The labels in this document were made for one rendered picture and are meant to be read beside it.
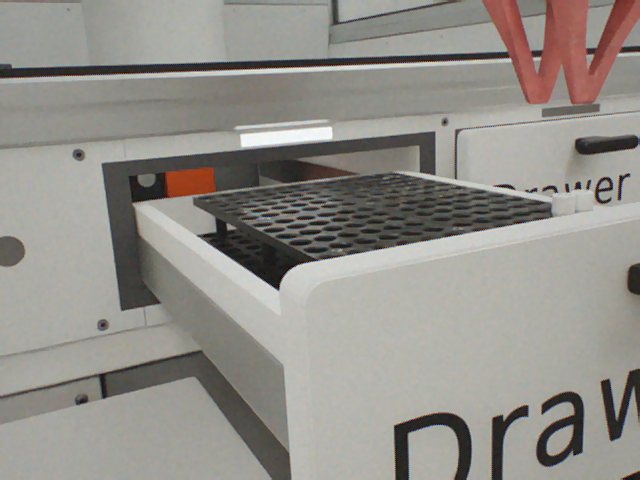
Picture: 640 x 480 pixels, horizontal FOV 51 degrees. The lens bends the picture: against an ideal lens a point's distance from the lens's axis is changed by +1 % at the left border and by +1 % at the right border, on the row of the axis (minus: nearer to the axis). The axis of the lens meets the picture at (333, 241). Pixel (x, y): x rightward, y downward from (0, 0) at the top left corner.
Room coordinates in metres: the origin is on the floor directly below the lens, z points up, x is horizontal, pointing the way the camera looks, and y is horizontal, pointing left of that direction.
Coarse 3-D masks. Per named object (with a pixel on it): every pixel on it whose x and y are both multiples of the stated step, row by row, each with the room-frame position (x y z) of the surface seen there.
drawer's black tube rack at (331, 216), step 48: (240, 192) 0.50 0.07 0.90; (288, 192) 0.50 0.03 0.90; (336, 192) 0.48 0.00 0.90; (384, 192) 0.47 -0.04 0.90; (432, 192) 0.46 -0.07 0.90; (480, 192) 0.46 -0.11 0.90; (240, 240) 0.46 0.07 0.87; (288, 240) 0.34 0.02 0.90; (336, 240) 0.33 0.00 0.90; (384, 240) 0.33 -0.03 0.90
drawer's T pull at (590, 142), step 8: (592, 136) 0.67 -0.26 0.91; (600, 136) 0.66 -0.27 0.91; (616, 136) 0.65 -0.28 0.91; (624, 136) 0.65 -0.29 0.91; (632, 136) 0.65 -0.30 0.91; (576, 144) 0.66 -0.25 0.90; (584, 144) 0.62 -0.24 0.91; (592, 144) 0.62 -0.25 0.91; (600, 144) 0.63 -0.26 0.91; (608, 144) 0.63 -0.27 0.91; (616, 144) 0.64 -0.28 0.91; (624, 144) 0.64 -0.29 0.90; (632, 144) 0.65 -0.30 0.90; (584, 152) 0.62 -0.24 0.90; (592, 152) 0.62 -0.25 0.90; (600, 152) 0.63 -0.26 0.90; (608, 152) 0.63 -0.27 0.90
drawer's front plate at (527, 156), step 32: (480, 128) 0.63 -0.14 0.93; (512, 128) 0.63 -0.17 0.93; (544, 128) 0.64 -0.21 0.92; (576, 128) 0.66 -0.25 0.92; (608, 128) 0.68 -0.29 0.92; (480, 160) 0.61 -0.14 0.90; (512, 160) 0.63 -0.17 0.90; (544, 160) 0.65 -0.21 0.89; (576, 160) 0.66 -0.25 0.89; (608, 160) 0.68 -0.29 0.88; (544, 192) 0.65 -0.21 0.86; (608, 192) 0.69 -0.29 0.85
